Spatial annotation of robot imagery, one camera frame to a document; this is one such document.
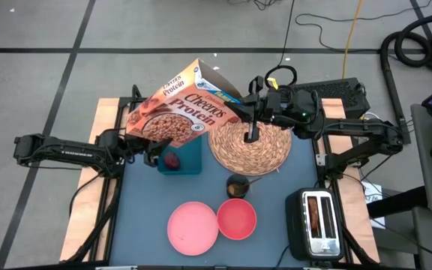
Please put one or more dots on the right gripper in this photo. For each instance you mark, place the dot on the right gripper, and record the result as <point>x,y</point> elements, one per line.
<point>272,107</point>

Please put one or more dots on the orange Cheerios cereal box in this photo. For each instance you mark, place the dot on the orange Cheerios cereal box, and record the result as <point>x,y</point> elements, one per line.
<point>186,112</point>

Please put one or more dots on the toast slice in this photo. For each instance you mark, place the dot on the toast slice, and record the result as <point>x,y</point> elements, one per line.
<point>312,215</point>

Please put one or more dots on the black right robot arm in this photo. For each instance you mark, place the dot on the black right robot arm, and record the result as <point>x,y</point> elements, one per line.
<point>351,127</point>

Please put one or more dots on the teal plastic bin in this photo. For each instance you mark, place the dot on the teal plastic bin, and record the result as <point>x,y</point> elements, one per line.
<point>189,161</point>

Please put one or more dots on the round woven placemat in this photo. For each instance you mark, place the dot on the round woven placemat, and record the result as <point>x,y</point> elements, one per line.
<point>253,157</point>

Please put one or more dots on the black mesh cup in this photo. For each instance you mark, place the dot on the black mesh cup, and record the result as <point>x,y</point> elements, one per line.
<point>228,185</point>

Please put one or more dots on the black support bar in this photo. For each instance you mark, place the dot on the black support bar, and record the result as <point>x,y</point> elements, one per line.
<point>396,202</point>

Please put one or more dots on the black chrome toaster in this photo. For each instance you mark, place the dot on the black chrome toaster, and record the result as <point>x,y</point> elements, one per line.
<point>294,225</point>

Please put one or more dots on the yellow tape tag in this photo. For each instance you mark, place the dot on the yellow tape tag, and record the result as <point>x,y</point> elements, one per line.
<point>273,82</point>

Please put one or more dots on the black perforated computer case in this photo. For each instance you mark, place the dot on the black perforated computer case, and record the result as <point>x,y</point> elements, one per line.
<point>345,92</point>

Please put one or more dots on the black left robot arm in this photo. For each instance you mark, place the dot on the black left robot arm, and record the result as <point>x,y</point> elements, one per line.
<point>62,152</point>

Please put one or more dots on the dark red plum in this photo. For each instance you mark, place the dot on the dark red plum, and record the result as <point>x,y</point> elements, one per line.
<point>172,161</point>

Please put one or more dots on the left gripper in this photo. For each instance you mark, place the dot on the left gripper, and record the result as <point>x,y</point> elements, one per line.
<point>137,148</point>

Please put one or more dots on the pink plate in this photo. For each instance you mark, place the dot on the pink plate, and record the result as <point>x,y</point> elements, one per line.
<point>192,225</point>

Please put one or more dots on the red bowl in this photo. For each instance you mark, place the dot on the red bowl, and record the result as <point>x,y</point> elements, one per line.
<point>236,219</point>

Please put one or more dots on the white paper sheet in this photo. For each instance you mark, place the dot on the white paper sheet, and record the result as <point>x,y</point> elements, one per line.
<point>373,191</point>

